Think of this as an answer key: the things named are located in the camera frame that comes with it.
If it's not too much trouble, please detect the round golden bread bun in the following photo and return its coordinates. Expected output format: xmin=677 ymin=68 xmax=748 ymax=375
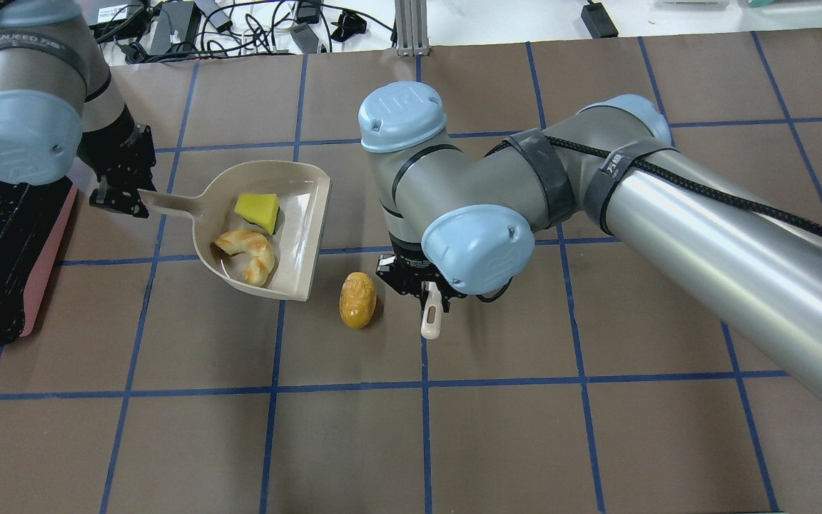
xmin=338 ymin=272 xmax=377 ymax=330

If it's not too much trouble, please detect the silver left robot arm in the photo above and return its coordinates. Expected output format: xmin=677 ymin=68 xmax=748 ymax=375
xmin=0 ymin=1 xmax=156 ymax=218

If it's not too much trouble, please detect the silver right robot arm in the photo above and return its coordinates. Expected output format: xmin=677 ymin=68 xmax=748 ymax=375
xmin=358 ymin=81 xmax=822 ymax=400

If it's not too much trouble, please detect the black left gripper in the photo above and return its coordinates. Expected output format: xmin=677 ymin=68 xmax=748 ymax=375
xmin=78 ymin=124 xmax=156 ymax=218

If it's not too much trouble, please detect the beige hand brush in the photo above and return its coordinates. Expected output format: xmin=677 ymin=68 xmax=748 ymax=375
xmin=420 ymin=282 xmax=444 ymax=341

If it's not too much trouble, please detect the black power adapter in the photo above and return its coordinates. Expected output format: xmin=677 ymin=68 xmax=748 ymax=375
xmin=148 ymin=1 xmax=200 ymax=56

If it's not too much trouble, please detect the croissant bread piece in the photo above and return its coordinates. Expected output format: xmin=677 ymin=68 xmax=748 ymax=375
xmin=213 ymin=230 xmax=277 ymax=287

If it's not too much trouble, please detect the yellow sponge block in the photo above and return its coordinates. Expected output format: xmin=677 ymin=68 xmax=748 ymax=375
xmin=234 ymin=194 xmax=280 ymax=235

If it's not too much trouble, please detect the beige plastic dustpan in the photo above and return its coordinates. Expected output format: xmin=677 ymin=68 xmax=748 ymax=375
xmin=139 ymin=161 xmax=332 ymax=302

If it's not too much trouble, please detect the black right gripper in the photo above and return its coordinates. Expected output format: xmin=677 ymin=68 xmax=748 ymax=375
xmin=375 ymin=253 xmax=467 ymax=311

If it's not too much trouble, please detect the aluminium frame post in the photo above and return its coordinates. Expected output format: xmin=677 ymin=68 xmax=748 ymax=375
xmin=393 ymin=0 xmax=431 ymax=56

